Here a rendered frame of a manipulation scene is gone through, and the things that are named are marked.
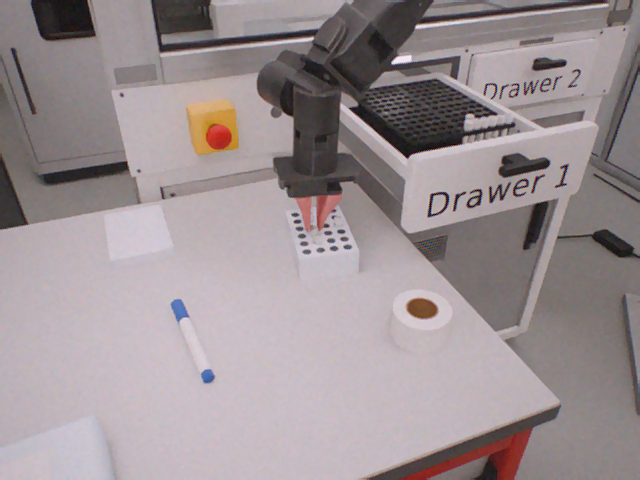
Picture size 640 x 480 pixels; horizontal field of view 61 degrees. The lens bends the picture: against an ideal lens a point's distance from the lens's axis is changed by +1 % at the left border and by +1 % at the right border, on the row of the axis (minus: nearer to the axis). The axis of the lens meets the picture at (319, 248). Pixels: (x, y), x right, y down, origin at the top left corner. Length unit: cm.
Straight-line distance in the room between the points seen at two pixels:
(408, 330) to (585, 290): 152
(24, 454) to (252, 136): 61
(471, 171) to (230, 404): 42
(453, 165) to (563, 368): 116
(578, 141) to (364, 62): 34
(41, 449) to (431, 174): 51
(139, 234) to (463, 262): 84
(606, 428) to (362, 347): 113
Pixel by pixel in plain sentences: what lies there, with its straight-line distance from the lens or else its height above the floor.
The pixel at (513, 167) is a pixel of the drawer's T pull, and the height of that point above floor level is 91.
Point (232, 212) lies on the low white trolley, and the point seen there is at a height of 76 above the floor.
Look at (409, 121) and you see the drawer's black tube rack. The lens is 86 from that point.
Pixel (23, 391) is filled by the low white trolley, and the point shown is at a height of 76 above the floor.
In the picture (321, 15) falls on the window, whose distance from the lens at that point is 95.
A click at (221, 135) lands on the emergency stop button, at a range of 86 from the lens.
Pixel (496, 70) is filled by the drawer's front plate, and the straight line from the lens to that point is 113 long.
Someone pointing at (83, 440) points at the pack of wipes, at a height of 80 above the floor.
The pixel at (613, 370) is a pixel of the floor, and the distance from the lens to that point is 185.
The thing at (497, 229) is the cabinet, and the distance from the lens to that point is 140.
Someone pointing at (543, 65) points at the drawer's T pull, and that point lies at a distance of 115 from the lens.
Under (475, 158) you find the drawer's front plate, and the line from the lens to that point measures 73.
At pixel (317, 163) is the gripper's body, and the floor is 92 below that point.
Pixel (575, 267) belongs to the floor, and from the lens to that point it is 220.
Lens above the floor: 123
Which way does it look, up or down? 36 degrees down
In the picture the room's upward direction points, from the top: straight up
